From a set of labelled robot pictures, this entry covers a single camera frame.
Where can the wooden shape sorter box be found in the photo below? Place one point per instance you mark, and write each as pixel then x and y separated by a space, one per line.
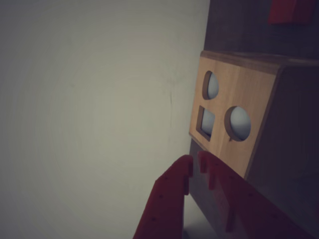
pixel 236 94

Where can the red wooden cube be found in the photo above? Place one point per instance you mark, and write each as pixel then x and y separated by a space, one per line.
pixel 289 12

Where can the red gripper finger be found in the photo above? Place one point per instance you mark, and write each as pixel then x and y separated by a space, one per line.
pixel 164 204
pixel 249 214

